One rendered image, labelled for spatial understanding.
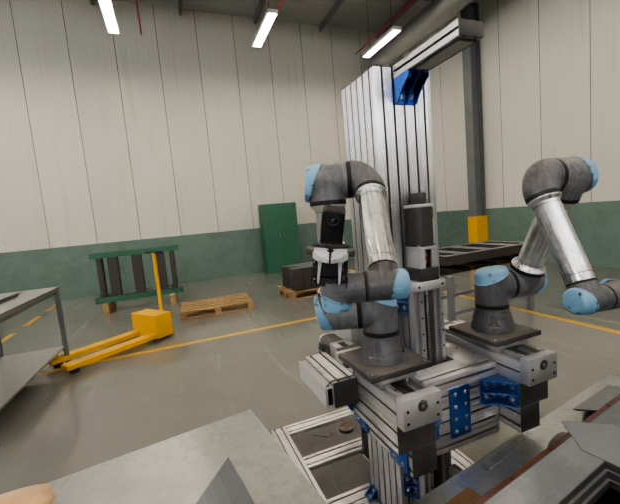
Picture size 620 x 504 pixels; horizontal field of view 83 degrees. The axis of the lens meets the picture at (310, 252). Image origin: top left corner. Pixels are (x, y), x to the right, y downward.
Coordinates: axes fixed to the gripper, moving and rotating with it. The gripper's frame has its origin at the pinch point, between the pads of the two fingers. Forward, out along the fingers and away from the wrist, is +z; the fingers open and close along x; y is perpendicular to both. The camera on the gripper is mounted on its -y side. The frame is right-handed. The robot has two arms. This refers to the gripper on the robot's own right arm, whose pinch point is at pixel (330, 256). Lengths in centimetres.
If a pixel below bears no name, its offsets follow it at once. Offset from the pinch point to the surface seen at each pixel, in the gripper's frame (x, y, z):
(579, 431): -71, 50, -38
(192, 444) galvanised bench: 28, 45, -12
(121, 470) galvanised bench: 39, 46, -5
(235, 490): 13.8, 40.3, 4.0
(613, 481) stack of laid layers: -70, 53, -25
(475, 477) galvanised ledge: -48, 72, -46
